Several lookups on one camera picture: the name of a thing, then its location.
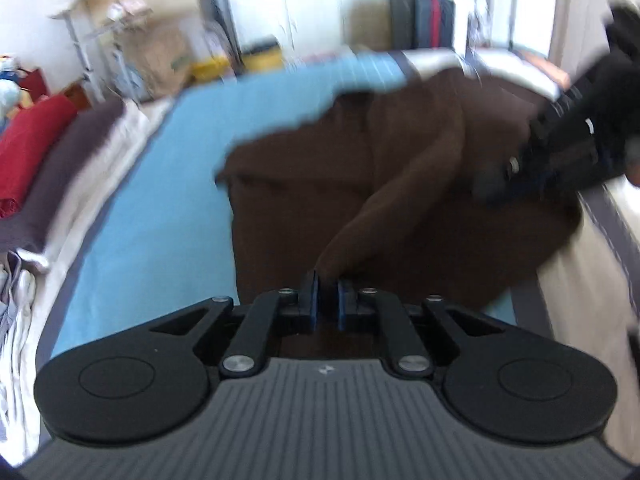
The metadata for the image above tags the dark purple-grey sweater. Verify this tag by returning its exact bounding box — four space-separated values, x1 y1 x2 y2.
0 97 126 257

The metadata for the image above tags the grey ribbed garment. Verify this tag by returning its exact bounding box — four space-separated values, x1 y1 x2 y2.
0 250 25 343

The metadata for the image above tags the yellow trash bin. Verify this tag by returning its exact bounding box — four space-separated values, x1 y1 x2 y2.
240 35 284 74

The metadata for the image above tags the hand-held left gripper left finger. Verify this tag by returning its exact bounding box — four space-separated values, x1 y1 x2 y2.
150 269 321 378

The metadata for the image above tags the wooden bed frame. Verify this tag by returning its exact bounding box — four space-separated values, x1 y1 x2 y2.
517 49 572 92

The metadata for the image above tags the red sweater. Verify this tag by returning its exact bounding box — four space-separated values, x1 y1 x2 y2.
0 95 79 219

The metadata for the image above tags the blue striped bed sheet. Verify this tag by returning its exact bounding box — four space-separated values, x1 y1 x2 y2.
0 47 640 466

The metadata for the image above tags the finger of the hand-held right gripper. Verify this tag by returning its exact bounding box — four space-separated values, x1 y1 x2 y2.
471 100 597 207

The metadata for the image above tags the brown hoodie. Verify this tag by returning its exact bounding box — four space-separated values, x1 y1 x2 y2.
215 67 583 361

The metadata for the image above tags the cream white garment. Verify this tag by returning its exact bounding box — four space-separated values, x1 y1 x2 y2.
0 260 41 461

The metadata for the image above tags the dark suitcase with red stripe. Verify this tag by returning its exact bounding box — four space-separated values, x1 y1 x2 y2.
392 0 457 52

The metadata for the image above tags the brown paper bag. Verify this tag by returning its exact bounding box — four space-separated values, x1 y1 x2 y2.
127 24 194 97

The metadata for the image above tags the white metal rack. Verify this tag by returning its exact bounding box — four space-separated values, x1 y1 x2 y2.
49 0 132 107

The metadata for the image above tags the yellow plastic bag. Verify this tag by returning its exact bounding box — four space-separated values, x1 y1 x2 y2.
192 57 232 84

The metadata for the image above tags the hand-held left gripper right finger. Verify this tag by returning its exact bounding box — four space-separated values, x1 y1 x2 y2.
336 278 503 378

